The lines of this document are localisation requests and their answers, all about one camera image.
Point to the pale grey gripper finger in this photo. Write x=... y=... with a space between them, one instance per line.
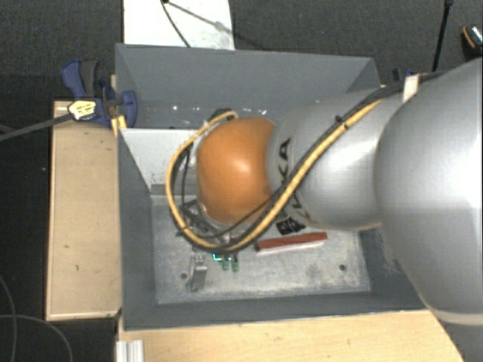
x=191 y=277
x=201 y=277

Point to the black cylinder on white bracket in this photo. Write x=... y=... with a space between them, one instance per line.
x=290 y=227

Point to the red-brown flat block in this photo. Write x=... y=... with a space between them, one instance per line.
x=290 y=241

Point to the grey metal bin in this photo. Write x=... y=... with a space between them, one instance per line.
x=264 y=277

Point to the pale wood board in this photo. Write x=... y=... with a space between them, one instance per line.
x=85 y=221

